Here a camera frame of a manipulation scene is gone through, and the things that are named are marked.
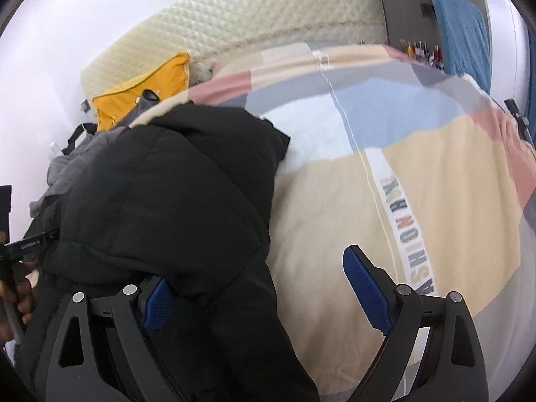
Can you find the person's left hand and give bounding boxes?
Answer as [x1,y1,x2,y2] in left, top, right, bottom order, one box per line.
[0,260,36,342]

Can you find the row of small bottles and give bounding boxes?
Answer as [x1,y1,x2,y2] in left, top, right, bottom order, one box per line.
[398,40,445,70]

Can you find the cream quilted headboard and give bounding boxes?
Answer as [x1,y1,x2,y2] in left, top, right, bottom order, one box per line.
[79,0,386,105]

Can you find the blue towel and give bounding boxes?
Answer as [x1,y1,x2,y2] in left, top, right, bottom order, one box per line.
[431,0,492,93]

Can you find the dark grey hair dryer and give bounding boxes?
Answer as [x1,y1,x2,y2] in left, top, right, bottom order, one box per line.
[121,89,162,128]

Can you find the grey fleece garment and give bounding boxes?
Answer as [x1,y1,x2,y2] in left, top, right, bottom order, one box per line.
[29,128,126,214]

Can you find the black padded jacket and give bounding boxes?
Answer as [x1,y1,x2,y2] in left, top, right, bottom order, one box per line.
[14,103,321,402]

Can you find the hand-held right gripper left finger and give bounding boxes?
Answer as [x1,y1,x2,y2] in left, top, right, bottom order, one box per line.
[44,276,185,402]

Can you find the yellow pillow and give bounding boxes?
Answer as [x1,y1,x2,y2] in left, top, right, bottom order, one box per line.
[92,52,191,132]

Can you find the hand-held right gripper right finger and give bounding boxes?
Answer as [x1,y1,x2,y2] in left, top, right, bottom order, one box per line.
[342,245,488,402]

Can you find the pastel patchwork duvet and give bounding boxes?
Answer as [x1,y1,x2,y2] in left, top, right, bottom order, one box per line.
[126,42,536,402]

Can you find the white patterned pillow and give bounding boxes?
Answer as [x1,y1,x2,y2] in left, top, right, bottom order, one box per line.
[190,61,218,84]

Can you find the black stand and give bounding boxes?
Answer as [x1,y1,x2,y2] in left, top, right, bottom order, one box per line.
[505,98,536,147]

